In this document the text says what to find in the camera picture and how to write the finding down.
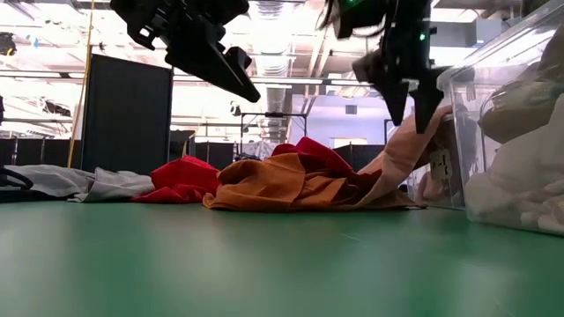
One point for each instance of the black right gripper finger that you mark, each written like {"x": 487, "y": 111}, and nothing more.
{"x": 427, "y": 105}
{"x": 396, "y": 101}

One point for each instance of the low black partition row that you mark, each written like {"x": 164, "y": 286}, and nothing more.
{"x": 44, "y": 152}

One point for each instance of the red towel with white label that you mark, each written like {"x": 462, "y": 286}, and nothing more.
{"x": 317, "y": 154}

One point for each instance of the orange towel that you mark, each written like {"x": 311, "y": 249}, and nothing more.
{"x": 264, "y": 185}

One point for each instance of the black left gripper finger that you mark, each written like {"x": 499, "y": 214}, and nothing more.
{"x": 240, "y": 56}
{"x": 207, "y": 66}

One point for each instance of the pink towel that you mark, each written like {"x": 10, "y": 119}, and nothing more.
{"x": 396, "y": 154}

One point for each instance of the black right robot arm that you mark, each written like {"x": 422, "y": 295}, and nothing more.
{"x": 405, "y": 17}

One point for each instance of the black metal frame stand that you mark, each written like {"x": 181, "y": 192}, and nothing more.
{"x": 273, "y": 115}

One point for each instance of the light green towel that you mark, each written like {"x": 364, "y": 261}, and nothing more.
{"x": 535, "y": 90}

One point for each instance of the smooth grey towel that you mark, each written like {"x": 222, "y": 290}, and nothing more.
{"x": 88, "y": 182}

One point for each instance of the tall black partition panel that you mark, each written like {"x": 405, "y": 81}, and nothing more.
{"x": 128, "y": 114}

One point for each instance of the brown towel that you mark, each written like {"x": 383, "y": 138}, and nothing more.
{"x": 554, "y": 53}
{"x": 506, "y": 123}

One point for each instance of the silver ventilation duct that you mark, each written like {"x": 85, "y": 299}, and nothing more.
{"x": 273, "y": 66}

